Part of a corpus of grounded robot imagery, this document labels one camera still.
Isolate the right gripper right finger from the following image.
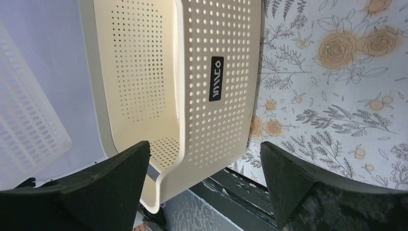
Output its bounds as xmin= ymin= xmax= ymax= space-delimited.
xmin=260 ymin=141 xmax=408 ymax=231

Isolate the white slotted basket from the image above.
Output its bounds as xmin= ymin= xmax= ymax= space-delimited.
xmin=0 ymin=24 xmax=72 ymax=191

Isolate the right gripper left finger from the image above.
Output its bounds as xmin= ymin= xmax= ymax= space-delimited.
xmin=0 ymin=141 xmax=151 ymax=231

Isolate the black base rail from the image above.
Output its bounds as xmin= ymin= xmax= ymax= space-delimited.
xmin=190 ymin=168 xmax=278 ymax=231

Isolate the cream perforated large basket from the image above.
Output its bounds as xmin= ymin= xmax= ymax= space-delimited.
xmin=78 ymin=0 xmax=262 ymax=214

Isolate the floral patterned table mat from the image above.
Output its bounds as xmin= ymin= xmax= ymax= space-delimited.
xmin=230 ymin=0 xmax=408 ymax=191

